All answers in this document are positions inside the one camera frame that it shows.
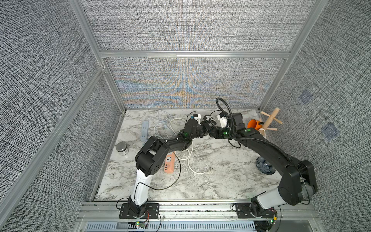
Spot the pink power strip white cord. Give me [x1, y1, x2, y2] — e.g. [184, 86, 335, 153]
[163, 117, 215, 175]

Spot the light blue power strip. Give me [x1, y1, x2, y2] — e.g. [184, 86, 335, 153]
[140, 109, 177, 143]

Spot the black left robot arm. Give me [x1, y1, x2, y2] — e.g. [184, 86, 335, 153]
[128, 119, 211, 218]

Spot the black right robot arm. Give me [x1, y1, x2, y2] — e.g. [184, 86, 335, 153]
[206, 123, 318, 218]

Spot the orange mug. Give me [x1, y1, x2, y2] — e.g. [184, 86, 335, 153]
[247, 119, 264, 131]

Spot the white mug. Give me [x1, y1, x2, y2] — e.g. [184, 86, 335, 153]
[259, 128, 266, 137]

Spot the wooden mug tree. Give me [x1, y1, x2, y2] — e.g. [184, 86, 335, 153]
[260, 107, 283, 131]

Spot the grey cup with spoons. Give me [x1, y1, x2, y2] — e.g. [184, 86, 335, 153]
[255, 157, 276, 175]

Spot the small metal tin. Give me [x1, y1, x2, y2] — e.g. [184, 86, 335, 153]
[115, 142, 129, 155]

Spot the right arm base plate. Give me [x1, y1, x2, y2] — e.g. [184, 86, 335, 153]
[231, 203, 277, 220]

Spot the aluminium front rail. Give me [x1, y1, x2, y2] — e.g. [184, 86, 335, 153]
[73, 200, 325, 232]

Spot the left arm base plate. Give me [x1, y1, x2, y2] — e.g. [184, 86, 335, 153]
[118, 203, 160, 220]

